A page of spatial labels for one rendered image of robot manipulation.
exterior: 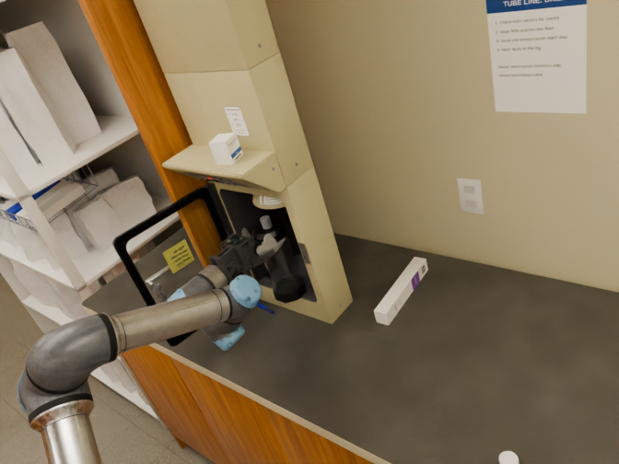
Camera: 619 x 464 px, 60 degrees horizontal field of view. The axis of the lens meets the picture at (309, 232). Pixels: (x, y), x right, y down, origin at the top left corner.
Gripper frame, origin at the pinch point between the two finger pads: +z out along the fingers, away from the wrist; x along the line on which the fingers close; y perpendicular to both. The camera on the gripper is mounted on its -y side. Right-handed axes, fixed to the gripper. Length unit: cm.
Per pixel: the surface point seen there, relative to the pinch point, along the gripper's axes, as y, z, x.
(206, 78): 47.3, -0.7, 1.3
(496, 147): 10, 43, -49
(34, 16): 64, 41, 165
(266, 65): 48, 5, -14
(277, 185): 21.0, -3.1, -14.0
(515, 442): -28, -13, -73
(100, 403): -122, -31, 154
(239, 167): 28.8, -8.8, -9.5
